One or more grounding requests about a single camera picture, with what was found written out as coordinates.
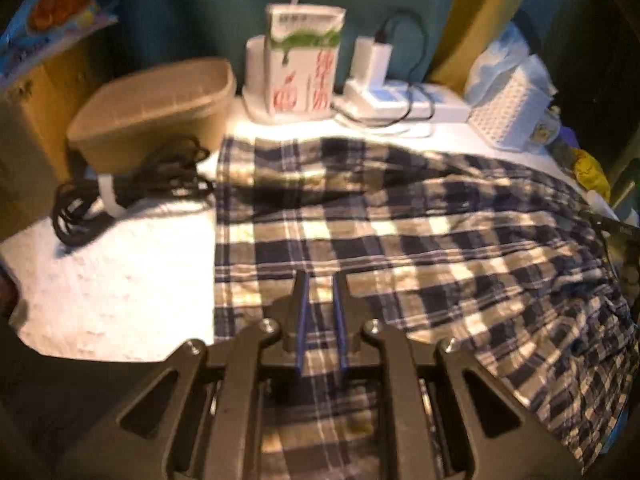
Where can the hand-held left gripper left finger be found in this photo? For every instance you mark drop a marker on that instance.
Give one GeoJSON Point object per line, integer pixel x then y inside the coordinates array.
{"type": "Point", "coordinates": [301, 321]}

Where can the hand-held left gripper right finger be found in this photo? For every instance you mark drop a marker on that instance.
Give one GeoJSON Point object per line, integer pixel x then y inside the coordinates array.
{"type": "Point", "coordinates": [341, 321]}

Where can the blue plaid shirt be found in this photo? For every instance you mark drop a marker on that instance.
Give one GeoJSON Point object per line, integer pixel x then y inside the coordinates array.
{"type": "Point", "coordinates": [400, 240]}

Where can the white textured table cover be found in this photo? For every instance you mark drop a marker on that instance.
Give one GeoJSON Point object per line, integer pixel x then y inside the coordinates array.
{"type": "Point", "coordinates": [125, 270]}

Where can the white power strip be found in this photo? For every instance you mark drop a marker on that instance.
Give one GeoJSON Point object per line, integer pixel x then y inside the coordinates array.
{"type": "Point", "coordinates": [440, 107]}

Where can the white charger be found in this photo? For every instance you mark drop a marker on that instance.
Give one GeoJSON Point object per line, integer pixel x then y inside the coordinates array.
{"type": "Point", "coordinates": [371, 65]}

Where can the white carton green red print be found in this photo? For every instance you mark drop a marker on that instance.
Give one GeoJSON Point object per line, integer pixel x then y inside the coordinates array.
{"type": "Point", "coordinates": [302, 60]}

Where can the tan plastic basin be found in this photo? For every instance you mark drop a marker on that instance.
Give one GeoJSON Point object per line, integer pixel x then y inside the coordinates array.
{"type": "Point", "coordinates": [150, 105]}

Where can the white perforated basket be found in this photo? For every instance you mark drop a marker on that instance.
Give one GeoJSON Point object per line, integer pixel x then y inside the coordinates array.
{"type": "Point", "coordinates": [505, 110]}

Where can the printed mug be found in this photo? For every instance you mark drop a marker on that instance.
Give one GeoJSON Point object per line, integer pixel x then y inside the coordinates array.
{"type": "Point", "coordinates": [546, 132]}

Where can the yellow crumpled bag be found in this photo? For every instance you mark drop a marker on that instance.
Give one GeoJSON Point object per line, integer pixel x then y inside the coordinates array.
{"type": "Point", "coordinates": [591, 172]}

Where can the light blue plastic bag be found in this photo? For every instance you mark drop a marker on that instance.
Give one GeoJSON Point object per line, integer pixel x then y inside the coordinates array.
{"type": "Point", "coordinates": [492, 65]}

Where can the cardboard box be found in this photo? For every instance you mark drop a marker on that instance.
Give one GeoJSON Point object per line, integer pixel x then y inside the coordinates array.
{"type": "Point", "coordinates": [30, 135]}

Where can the yellow board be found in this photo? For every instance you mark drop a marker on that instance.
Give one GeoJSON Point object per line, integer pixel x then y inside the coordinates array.
{"type": "Point", "coordinates": [480, 10]}

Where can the colourful snack packet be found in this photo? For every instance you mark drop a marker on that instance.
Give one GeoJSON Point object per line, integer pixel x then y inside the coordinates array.
{"type": "Point", "coordinates": [50, 10]}

